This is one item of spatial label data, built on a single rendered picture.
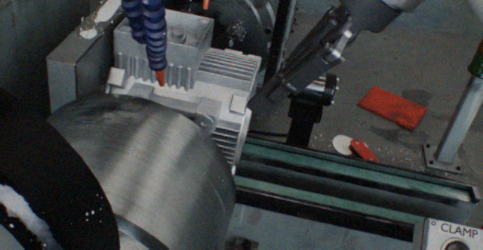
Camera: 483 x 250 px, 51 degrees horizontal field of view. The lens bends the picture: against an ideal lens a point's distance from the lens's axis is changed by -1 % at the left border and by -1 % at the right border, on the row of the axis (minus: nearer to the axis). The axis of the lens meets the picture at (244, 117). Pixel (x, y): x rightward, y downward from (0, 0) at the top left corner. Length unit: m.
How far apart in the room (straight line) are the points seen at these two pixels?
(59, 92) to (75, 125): 0.16
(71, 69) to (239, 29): 0.37
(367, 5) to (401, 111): 0.75
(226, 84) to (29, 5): 0.30
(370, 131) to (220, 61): 0.57
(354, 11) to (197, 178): 0.26
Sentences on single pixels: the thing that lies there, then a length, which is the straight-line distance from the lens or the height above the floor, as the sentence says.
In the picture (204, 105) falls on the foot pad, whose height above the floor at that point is 1.08.
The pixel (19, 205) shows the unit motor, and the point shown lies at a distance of 0.22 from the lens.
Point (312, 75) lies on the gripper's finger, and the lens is 0.63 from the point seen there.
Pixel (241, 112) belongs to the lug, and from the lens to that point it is 0.71.
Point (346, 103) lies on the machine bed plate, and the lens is 1.31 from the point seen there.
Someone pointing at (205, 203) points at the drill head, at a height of 1.11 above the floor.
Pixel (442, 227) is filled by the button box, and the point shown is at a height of 1.08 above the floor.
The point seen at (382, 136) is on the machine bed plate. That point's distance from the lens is 1.24.
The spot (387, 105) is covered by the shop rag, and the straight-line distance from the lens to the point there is 1.34.
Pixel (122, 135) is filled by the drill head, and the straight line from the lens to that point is 0.51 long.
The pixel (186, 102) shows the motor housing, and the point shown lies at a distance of 0.73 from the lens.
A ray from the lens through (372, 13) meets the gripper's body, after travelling 0.61.
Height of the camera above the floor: 1.48
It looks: 35 degrees down
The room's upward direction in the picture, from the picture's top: 10 degrees clockwise
